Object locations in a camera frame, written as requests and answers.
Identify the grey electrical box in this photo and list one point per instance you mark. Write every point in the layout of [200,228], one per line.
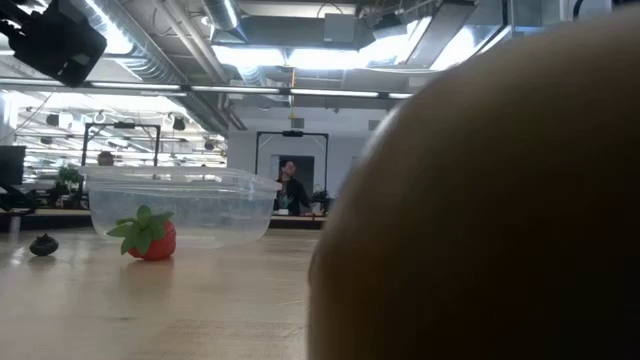
[340,27]

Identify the black hanging lamp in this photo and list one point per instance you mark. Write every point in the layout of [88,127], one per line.
[179,123]
[52,120]

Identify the black gantry frame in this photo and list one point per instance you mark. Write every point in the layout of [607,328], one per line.
[125,125]
[292,133]

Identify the small plant white pot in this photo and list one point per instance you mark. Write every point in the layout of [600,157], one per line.
[286,204]

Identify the black computer monitor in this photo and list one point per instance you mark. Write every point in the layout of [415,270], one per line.
[12,165]

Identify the red strawberry large leaves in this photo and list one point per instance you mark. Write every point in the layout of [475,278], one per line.
[160,245]

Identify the white cylinder post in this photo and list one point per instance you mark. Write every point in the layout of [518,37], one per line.
[15,227]

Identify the small grey wall box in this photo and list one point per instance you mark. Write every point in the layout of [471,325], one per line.
[297,123]

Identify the clear plastic tupperware container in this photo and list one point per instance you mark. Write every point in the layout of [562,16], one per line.
[225,210]

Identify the long white light bar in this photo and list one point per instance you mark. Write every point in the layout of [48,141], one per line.
[235,89]

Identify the brown kiwi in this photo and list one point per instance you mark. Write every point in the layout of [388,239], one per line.
[475,225]

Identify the wooden workbench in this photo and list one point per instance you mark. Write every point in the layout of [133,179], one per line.
[300,222]
[50,220]

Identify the black round berry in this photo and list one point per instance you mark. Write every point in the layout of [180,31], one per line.
[43,246]

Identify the person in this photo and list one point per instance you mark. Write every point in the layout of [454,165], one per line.
[105,159]
[292,192]

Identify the green bonsai plant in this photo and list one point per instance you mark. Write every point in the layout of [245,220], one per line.
[69,176]

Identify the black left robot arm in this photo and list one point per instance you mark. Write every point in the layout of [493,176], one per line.
[10,7]

